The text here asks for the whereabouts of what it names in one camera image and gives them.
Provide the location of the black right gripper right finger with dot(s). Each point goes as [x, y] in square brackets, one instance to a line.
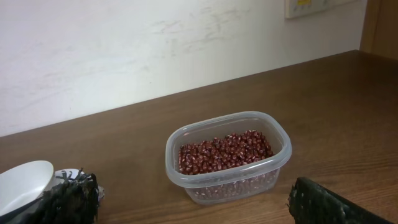
[311, 203]

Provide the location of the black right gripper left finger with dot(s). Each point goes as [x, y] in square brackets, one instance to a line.
[73, 201]

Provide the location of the white round bowl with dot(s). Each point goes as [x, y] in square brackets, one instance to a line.
[23, 184]

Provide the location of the clear plastic bean container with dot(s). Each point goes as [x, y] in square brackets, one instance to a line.
[234, 183]

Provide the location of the red adzuki beans in container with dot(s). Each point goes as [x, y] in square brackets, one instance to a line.
[234, 150]

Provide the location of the wooden door frame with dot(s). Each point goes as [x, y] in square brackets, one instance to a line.
[379, 35]

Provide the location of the beige wall switch plate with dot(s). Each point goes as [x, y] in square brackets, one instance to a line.
[299, 8]

